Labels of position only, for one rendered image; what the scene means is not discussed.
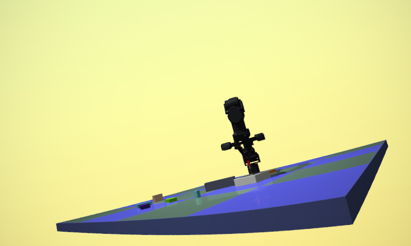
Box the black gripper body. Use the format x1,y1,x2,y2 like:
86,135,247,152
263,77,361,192
221,124,266,151

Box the teal block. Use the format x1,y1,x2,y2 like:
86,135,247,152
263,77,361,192
193,190,201,198

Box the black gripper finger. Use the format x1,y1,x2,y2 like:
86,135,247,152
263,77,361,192
246,143,254,161
234,146,247,162

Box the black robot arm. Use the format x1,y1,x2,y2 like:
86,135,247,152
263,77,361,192
224,97,261,175

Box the white shallow tray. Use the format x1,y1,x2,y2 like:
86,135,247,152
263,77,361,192
234,170,271,187

